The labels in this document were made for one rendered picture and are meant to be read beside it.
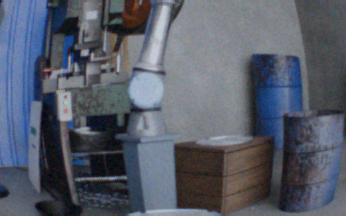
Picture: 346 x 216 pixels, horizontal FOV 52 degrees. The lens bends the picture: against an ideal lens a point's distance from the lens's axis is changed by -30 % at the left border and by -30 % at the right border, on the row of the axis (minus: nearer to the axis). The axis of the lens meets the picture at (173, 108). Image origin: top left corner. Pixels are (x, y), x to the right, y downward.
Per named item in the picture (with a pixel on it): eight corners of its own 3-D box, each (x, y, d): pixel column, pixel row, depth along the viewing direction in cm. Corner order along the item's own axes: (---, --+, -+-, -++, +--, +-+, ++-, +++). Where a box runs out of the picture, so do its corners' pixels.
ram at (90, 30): (103, 40, 243) (107, -5, 241) (80, 43, 235) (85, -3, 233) (92, 44, 257) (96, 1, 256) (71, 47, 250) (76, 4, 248)
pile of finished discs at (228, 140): (263, 137, 228) (263, 136, 228) (224, 147, 211) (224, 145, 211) (227, 136, 251) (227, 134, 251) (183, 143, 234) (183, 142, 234)
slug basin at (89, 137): (125, 150, 247) (123, 130, 246) (71, 152, 229) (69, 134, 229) (101, 143, 276) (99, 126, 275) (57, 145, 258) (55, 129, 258)
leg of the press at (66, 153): (84, 211, 216) (70, 38, 211) (67, 211, 210) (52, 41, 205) (46, 178, 295) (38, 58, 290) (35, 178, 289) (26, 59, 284)
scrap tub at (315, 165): (347, 193, 190) (354, 110, 188) (309, 217, 168) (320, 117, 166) (306, 188, 226) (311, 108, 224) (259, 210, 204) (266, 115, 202)
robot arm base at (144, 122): (175, 133, 185) (174, 106, 184) (141, 137, 175) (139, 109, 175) (151, 131, 197) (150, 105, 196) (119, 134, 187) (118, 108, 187)
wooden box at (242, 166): (269, 196, 228) (275, 136, 226) (221, 216, 206) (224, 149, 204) (224, 192, 260) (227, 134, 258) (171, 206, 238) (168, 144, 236)
